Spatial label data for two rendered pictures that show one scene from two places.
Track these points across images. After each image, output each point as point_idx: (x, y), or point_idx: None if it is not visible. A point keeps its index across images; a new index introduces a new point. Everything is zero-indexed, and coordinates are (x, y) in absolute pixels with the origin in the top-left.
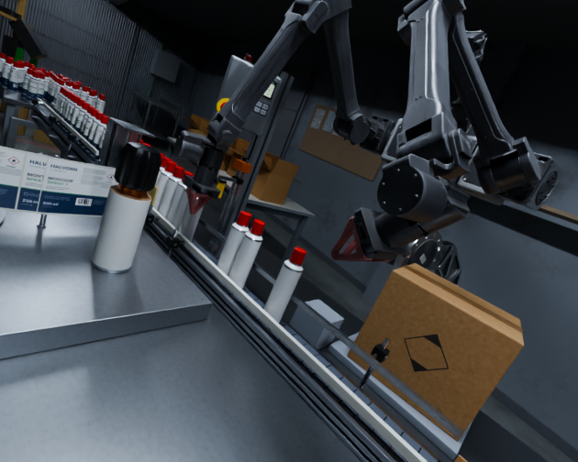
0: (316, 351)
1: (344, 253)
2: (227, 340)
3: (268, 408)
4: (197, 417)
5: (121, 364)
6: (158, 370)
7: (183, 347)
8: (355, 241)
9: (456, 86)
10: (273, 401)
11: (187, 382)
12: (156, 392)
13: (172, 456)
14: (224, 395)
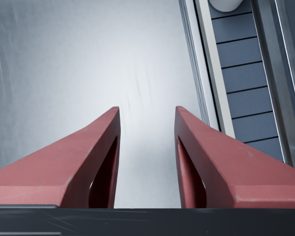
0: (265, 80)
1: (176, 118)
2: (151, 14)
3: (149, 129)
4: (64, 118)
5: (8, 32)
6: (43, 48)
7: (85, 18)
8: (188, 141)
9: None
10: (162, 124)
11: (70, 72)
12: (33, 77)
13: (26, 148)
14: (104, 99)
